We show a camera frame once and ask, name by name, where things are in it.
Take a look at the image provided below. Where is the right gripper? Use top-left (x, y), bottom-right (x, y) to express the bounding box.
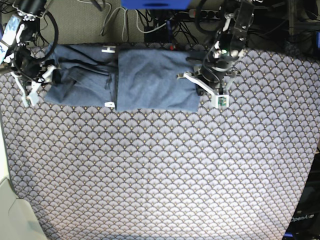
top-left (12, 47), bottom-right (60, 87)

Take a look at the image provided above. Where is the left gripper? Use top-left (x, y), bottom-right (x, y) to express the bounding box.
top-left (186, 46), bottom-right (242, 81)

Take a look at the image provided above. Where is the blue T-shirt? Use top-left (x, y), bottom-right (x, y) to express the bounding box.
top-left (44, 44), bottom-right (203, 112)

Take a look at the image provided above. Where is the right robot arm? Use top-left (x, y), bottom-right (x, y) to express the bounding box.
top-left (0, 0), bottom-right (59, 87)

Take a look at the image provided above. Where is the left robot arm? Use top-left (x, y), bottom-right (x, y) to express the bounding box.
top-left (186, 0), bottom-right (255, 95)

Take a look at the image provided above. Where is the black power strip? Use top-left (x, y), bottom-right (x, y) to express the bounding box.
top-left (187, 9), bottom-right (220, 20)

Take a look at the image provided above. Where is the blue clamp behind table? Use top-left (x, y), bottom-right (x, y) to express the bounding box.
top-left (165, 19), bottom-right (174, 43)

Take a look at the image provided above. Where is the blue box overhead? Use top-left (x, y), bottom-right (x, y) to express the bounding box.
top-left (121, 0), bottom-right (191, 10)

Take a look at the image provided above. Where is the fan-patterned table cloth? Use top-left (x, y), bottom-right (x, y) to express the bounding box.
top-left (0, 50), bottom-right (320, 240)

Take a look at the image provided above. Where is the beige plastic object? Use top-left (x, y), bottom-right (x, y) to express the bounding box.
top-left (0, 130), bottom-right (47, 240)

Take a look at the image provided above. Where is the black OpenArm base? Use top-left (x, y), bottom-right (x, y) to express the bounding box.
top-left (283, 153), bottom-right (320, 240)

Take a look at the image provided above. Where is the white cable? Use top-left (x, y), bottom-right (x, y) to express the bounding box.
top-left (136, 9), bottom-right (168, 34)

